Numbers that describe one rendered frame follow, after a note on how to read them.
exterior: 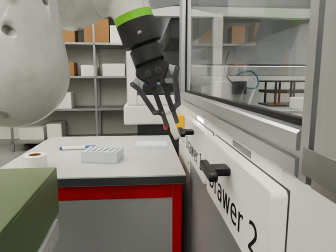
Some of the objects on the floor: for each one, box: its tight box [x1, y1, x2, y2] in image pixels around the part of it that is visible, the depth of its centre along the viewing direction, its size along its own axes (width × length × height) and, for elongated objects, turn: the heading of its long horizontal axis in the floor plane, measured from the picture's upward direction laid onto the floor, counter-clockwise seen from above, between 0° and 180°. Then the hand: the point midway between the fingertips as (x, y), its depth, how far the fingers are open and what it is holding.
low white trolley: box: [0, 135, 187, 252], centre depth 120 cm, size 58×62×76 cm
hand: (172, 125), depth 73 cm, fingers closed
